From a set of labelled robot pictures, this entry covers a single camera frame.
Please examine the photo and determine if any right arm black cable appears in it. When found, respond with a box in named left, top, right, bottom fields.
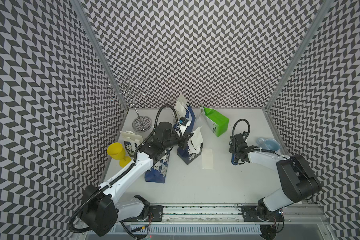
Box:
left=231, top=118, right=251, bottom=142

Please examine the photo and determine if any green white bag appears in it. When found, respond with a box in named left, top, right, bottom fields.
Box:
left=201, top=106, right=230, bottom=137

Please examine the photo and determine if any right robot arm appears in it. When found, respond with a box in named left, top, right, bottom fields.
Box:
left=229, top=132, right=322, bottom=222

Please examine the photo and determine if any cream receipt pile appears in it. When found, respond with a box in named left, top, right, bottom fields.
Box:
left=202, top=149, right=214, bottom=170

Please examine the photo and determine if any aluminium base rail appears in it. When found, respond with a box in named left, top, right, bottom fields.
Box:
left=125, top=204, right=337, bottom=240

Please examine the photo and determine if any metal wire mug tree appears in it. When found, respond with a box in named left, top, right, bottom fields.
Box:
left=108, top=77, right=153, bottom=133

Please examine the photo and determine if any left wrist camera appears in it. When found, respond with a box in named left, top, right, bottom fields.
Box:
left=178, top=117, right=191, bottom=134

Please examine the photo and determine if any blue black stapler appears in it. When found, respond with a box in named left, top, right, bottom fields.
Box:
left=231, top=154, right=239, bottom=166

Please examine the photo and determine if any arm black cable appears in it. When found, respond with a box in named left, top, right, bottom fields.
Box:
left=231, top=118, right=251, bottom=142
left=68, top=103, right=181, bottom=234

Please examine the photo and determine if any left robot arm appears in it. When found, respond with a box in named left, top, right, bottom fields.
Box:
left=68, top=118, right=193, bottom=237

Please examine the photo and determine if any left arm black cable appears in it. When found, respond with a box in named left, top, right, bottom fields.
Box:
left=68, top=103, right=181, bottom=234

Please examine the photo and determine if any light blue mug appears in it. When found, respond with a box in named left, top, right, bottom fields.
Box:
left=257, top=138, right=281, bottom=152

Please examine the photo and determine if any yellow plastic cup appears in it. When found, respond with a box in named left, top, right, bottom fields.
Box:
left=107, top=143, right=131, bottom=168

